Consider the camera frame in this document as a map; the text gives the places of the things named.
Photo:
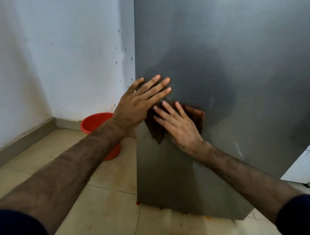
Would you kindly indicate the small white cabinet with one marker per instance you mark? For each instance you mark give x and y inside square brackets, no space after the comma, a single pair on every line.
[299,169]

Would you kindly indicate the person's right hand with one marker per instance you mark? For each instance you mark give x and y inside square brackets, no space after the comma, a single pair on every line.
[184,130]

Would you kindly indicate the person's left forearm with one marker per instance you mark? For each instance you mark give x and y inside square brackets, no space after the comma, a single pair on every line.
[60,174]

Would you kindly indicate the dark blue sleeve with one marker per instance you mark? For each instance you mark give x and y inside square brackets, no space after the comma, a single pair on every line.
[294,215]
[19,224]

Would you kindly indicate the person's left hand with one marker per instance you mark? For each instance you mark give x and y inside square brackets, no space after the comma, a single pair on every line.
[135,106]

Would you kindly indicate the dark blue left sleeve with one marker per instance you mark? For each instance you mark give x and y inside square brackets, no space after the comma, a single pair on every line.
[19,224]

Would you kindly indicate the plain silver refrigerator door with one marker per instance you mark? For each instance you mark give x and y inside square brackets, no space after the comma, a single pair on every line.
[230,96]

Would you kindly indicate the person's right forearm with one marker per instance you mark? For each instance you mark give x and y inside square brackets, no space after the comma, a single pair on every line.
[252,179]

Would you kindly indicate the dark blue right sleeve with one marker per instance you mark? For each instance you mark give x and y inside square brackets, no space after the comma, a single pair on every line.
[294,215]

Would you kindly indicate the brown checked cloth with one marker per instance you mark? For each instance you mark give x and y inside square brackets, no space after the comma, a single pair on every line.
[157,130]

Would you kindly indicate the red plastic bucket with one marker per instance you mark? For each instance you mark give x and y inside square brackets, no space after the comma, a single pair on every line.
[92,123]

